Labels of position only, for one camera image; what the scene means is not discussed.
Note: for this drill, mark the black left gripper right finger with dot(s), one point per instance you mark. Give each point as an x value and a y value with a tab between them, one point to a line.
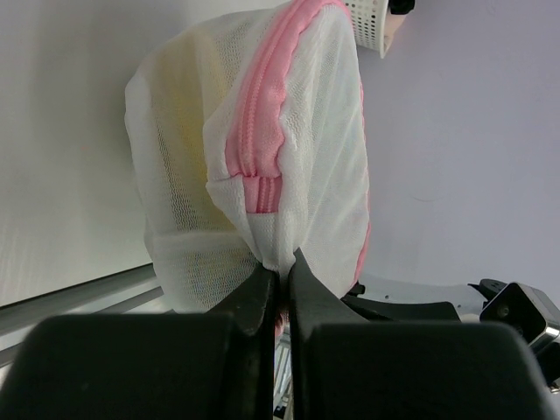
347	367

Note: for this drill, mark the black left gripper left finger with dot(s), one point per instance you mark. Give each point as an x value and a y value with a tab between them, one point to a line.
213	365

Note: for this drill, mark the white mesh laundry bag pink zipper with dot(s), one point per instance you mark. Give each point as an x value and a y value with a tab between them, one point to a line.
248	143

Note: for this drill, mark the white perforated plastic basket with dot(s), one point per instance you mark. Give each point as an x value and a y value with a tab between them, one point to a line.
375	22

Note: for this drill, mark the aluminium mounting rail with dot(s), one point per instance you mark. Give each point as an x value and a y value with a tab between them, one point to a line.
132	291

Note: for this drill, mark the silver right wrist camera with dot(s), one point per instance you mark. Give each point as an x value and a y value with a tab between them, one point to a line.
526	309

